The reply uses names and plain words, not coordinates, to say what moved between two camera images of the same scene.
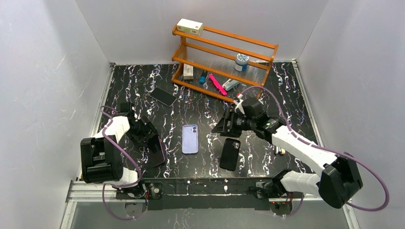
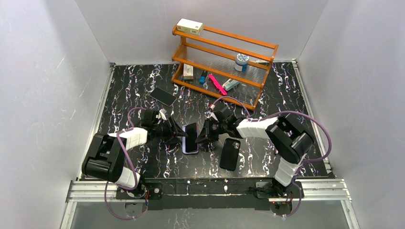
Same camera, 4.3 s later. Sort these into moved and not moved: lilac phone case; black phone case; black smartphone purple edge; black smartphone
Moved: black smartphone purple edge
Not moved: black smartphone; black phone case; lilac phone case
